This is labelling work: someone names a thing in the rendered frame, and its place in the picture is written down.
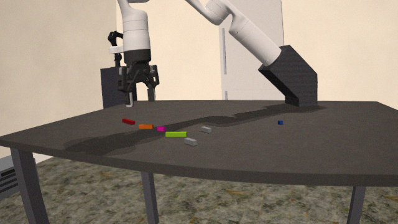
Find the dark red rod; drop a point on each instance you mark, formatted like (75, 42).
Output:
(128, 121)

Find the lime green rod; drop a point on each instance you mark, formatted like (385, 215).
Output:
(176, 134)

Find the orange rod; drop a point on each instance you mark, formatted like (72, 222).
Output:
(146, 126)

